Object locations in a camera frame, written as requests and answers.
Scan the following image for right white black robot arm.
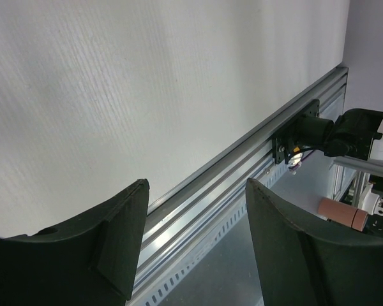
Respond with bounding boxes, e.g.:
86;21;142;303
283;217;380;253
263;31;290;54
322;108;383;161

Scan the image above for slotted grey cable duct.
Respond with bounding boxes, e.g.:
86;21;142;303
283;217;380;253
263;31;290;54
129;156;288;305

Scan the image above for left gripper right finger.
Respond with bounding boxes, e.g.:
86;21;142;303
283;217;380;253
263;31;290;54
245;178;383;305

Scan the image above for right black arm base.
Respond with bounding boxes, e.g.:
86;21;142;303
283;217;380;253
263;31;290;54
271;99;334;164

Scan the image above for pink foam roller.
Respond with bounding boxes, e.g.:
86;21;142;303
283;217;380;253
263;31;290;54
317;198;368;231

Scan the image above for aluminium mounting rail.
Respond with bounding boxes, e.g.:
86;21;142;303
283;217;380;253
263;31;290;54
135;67;349;288

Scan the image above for background robot equipment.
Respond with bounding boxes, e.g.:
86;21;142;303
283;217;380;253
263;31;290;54
330;136;383;240

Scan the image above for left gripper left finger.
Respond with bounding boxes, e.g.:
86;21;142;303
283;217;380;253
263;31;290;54
0;179;149;305

